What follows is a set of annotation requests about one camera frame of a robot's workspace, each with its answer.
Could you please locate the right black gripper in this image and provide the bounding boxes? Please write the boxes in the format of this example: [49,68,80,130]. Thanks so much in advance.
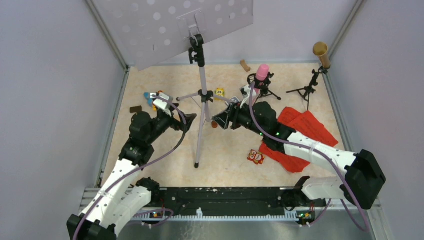
[212,99,267,137]

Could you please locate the red sheet music page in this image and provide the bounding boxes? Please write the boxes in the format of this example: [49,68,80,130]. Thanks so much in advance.
[288,111,339,147]
[258,106,312,174]

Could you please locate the blue playing card box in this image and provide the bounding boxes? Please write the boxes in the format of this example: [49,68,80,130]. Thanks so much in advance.
[230,96,241,103]

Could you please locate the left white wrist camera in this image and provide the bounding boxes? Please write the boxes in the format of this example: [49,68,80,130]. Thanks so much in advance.
[150,92,174,117]

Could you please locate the gold microphone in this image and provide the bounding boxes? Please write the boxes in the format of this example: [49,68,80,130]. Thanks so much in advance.
[312,41,331,69]

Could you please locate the blue yellow toy vehicle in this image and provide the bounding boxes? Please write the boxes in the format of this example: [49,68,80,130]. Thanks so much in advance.
[143,90,163,111]

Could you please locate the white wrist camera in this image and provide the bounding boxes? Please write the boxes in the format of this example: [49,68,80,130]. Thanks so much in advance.
[150,92,174,117]
[240,85,260,107]

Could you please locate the dark brown wooden block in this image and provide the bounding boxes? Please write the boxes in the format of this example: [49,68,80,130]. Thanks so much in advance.
[129,105,143,114]

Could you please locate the black tall microphone tripod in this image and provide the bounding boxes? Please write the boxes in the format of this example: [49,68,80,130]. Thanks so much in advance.
[286,66,329,111]

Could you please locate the tan wooden block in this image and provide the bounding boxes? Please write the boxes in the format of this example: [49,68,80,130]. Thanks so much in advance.
[239,59,251,73]

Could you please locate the red owl toy block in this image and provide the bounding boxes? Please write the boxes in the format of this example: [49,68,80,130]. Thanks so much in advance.
[247,149,265,165]

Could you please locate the yellow owl toy block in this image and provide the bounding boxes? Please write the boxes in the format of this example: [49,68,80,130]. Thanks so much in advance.
[214,87,225,97]

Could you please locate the lilac music stand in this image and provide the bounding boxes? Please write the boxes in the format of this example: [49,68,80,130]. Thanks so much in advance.
[93,0,255,169]

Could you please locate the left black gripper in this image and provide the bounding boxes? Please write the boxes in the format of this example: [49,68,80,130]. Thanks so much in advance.
[146,103,197,144]

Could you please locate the brown wooden cylinder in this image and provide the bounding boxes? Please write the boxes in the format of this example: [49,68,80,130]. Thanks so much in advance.
[211,121,219,129]

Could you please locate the pink microphone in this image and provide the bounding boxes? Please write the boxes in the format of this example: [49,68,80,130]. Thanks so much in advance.
[253,64,270,95]

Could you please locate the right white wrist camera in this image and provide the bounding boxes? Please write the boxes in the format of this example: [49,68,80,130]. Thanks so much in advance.
[240,85,260,107]

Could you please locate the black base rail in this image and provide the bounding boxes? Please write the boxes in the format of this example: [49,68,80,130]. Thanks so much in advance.
[147,187,327,217]

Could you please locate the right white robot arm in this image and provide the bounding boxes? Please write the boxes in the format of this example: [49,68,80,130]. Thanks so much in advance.
[212,102,387,210]

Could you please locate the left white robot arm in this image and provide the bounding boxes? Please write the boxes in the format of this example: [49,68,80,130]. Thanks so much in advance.
[66,110,197,240]

